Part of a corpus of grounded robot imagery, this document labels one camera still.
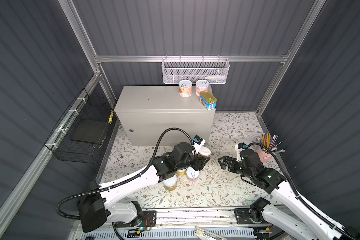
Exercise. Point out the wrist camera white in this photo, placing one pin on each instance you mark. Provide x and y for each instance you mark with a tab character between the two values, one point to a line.
198	143
238	148

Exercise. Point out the orange can pull tab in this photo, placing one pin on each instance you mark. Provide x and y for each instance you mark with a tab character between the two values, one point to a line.
185	88

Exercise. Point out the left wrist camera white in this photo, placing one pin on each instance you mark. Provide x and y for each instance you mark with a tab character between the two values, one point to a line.
198	143

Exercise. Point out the green orange can plastic lid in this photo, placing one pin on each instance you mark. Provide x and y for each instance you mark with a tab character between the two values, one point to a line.
171	183

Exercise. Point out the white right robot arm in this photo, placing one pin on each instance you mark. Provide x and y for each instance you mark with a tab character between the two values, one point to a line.
310	223

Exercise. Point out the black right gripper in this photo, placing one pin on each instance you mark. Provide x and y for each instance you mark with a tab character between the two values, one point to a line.
232	161

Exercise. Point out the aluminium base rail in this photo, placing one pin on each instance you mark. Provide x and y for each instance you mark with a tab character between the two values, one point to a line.
195	217

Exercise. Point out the grey metal cabinet box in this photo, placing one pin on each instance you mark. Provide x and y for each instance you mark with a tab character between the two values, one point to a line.
146	111

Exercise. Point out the white wire mesh basket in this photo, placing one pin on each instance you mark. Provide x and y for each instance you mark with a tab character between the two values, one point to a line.
215	71

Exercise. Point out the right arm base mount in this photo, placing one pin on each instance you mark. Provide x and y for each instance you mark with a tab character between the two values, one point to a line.
252	214

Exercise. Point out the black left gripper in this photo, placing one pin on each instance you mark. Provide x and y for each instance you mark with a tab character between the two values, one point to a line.
199	162

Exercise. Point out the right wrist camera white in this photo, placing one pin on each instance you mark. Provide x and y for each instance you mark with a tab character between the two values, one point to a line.
238	148

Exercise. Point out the yellow can pull tab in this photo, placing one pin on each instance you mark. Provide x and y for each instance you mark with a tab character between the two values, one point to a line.
181	172

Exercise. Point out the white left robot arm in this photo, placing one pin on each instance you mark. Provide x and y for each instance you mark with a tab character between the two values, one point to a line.
100	204

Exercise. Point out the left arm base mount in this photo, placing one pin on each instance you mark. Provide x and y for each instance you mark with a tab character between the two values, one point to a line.
145	219

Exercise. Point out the black wire mesh basket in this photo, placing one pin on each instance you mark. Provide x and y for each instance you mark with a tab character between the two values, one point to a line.
86	130

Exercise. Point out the pink white can pull tab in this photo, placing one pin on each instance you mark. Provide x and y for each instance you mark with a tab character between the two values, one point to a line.
201	86

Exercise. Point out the pink pencil cup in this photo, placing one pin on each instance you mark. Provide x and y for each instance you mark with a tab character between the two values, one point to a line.
263	155

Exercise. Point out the gold rectangular tin can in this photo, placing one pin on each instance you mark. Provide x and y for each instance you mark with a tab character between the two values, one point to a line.
208	100

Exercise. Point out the pencils bundle in cup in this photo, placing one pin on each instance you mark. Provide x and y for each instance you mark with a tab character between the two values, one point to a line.
270	141

